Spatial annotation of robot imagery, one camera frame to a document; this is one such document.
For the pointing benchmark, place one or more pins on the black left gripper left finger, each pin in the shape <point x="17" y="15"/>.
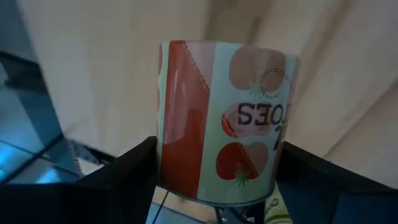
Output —
<point x="93" y="199"/>

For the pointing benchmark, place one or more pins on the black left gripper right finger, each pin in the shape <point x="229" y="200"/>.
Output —
<point x="326" y="193"/>

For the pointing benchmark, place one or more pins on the tomato label can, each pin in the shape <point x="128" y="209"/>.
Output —
<point x="217" y="124"/>

